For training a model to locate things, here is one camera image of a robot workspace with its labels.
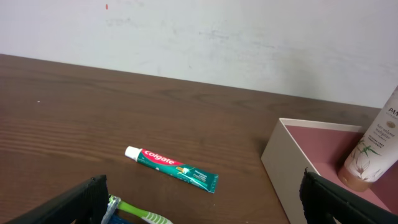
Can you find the green toothbrush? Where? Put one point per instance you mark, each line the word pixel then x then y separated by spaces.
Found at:
pixel 148 217

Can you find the white shampoo tube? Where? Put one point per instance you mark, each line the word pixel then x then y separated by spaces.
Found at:
pixel 375 152

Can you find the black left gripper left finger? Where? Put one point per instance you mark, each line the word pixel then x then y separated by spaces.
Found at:
pixel 84 203

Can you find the Colgate toothpaste tube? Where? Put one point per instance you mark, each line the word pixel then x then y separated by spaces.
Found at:
pixel 192 175

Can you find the white box pink interior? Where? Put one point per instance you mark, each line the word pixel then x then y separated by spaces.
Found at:
pixel 298 145

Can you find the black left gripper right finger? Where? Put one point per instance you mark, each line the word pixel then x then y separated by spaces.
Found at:
pixel 327 203

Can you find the blue razor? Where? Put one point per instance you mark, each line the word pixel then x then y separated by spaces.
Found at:
pixel 111 217

